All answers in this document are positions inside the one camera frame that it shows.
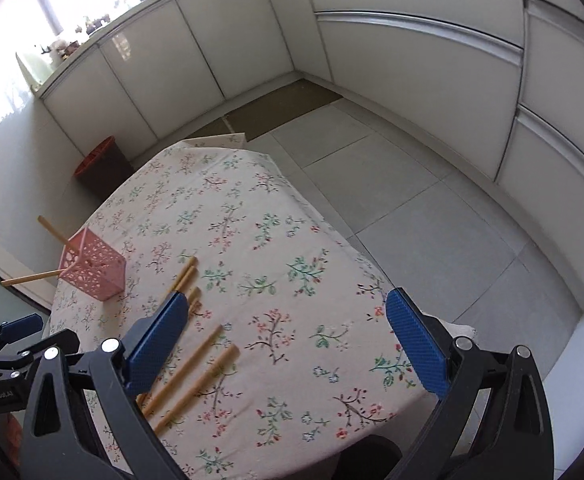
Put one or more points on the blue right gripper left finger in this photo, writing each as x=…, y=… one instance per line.
x=149, y=342

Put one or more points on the floral tablecloth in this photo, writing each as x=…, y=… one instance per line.
x=319, y=366

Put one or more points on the dark bin with red rim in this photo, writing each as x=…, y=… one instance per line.
x=104, y=169

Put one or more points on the white kitchen cabinets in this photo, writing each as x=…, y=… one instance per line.
x=494, y=86

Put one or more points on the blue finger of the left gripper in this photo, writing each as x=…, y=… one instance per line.
x=21, y=328

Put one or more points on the pink perforated utensil holder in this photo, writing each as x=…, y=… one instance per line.
x=92, y=266

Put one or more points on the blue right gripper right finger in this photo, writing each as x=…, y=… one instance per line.
x=424, y=339

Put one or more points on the bamboo chopstick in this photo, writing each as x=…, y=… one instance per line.
x=185, y=279
x=161, y=397
x=192, y=261
x=204, y=381
x=54, y=232
x=31, y=278

